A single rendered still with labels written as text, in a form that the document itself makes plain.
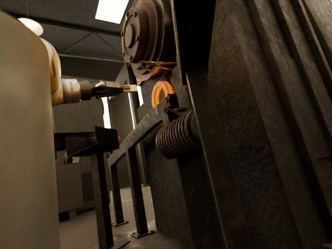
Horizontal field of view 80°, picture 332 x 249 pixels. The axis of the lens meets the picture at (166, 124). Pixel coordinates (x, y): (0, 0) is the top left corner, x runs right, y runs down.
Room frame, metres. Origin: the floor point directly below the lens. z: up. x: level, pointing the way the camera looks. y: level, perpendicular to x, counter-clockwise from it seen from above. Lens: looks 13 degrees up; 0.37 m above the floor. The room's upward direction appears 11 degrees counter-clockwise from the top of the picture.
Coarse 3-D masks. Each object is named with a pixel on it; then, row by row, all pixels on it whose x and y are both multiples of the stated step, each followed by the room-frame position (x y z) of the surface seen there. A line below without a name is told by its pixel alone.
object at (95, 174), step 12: (96, 132) 1.17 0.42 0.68; (108, 132) 1.27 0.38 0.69; (72, 144) 1.31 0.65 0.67; (84, 144) 1.40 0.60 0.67; (96, 144) 1.16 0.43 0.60; (108, 144) 1.25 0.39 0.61; (72, 156) 1.29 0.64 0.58; (84, 156) 1.39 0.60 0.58; (96, 156) 1.26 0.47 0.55; (96, 168) 1.26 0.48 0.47; (96, 180) 1.27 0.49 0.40; (96, 192) 1.27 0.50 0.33; (96, 204) 1.28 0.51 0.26; (108, 204) 1.31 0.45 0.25; (96, 216) 1.28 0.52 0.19; (108, 216) 1.29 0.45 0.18; (108, 228) 1.28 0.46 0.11; (108, 240) 1.27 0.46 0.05
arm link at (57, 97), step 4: (60, 80) 0.63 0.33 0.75; (60, 84) 0.62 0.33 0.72; (60, 88) 0.62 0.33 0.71; (56, 92) 0.60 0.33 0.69; (60, 92) 0.62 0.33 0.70; (52, 96) 0.59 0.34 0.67; (56, 96) 0.61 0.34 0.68; (60, 96) 0.63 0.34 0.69; (52, 100) 0.61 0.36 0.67; (56, 100) 0.62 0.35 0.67; (60, 100) 0.64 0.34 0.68; (52, 104) 0.64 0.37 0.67; (56, 104) 0.65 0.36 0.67
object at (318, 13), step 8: (304, 0) 1.00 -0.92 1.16; (312, 0) 1.02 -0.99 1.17; (320, 0) 1.09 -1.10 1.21; (328, 0) 1.16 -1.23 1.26; (312, 8) 1.01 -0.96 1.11; (320, 8) 1.05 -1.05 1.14; (328, 8) 1.13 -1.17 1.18; (312, 16) 1.01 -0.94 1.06; (320, 16) 1.02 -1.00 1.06; (328, 16) 1.09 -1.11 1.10; (312, 24) 1.02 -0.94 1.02; (320, 24) 1.02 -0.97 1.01; (328, 24) 1.06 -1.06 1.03; (320, 32) 1.02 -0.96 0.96; (328, 32) 1.03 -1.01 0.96; (320, 40) 1.03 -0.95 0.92; (328, 40) 1.03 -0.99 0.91; (328, 48) 1.03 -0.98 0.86; (328, 56) 1.05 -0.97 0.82
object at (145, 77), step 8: (160, 0) 0.79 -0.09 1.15; (168, 0) 0.83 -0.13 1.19; (160, 8) 0.80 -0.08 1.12; (168, 8) 0.81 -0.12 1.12; (160, 16) 0.81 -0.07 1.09; (168, 16) 0.81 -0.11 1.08; (168, 24) 0.82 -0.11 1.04; (168, 32) 0.83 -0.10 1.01; (160, 40) 0.85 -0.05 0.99; (168, 40) 0.85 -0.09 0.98; (160, 48) 0.86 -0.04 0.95; (168, 48) 0.87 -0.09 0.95; (160, 56) 0.88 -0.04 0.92; (168, 56) 0.91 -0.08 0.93; (160, 64) 0.93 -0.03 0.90; (152, 72) 0.96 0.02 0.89; (160, 72) 0.99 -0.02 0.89; (144, 80) 1.05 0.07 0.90
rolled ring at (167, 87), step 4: (156, 84) 1.00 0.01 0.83; (160, 84) 0.96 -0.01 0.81; (164, 84) 0.93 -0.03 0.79; (168, 84) 0.94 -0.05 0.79; (156, 88) 1.01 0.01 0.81; (160, 88) 1.01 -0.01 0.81; (164, 88) 0.94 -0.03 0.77; (168, 88) 0.92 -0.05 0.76; (152, 92) 1.05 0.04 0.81; (156, 92) 1.03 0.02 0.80; (168, 92) 0.92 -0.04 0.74; (172, 92) 0.93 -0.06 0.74; (152, 96) 1.05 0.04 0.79; (156, 96) 1.05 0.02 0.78; (152, 100) 1.06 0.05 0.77; (156, 100) 1.05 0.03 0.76; (152, 104) 1.07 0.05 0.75; (156, 104) 1.05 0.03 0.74; (168, 104) 0.94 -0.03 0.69
